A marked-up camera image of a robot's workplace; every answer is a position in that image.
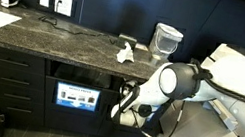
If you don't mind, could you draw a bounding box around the large white outlet plate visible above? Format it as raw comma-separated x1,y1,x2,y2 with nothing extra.
51,0,75,18

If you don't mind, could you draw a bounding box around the crumpled white tissue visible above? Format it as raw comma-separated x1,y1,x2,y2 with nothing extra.
114,40,138,66

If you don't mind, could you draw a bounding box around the small beige flat block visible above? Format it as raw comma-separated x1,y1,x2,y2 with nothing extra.
134,43,151,53

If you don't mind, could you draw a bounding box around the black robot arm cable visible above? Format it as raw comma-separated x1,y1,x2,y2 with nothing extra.
112,47,245,137

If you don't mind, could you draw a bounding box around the black drawer handle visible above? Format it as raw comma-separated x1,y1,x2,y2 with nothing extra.
3,91,33,102
6,105,34,116
0,58,31,69
0,76,31,87

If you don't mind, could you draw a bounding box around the small white desk device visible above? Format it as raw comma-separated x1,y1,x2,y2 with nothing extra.
0,0,21,11

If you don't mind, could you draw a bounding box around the thin black power cable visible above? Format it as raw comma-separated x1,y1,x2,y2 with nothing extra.
36,0,124,47

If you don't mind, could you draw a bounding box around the clear plastic bucket white lid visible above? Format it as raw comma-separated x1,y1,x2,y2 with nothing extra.
146,21,186,64

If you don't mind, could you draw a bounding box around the blue mixed paper label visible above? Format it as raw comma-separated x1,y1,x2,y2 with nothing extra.
53,81,102,113

